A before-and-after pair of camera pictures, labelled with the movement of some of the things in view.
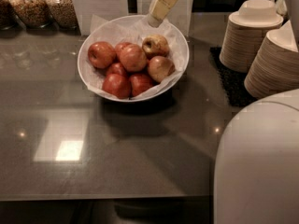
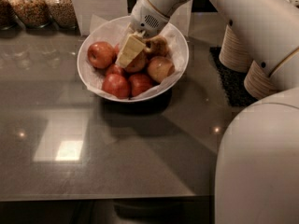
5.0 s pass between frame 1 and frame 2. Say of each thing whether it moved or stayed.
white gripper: moved
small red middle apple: stayed
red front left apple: stayed
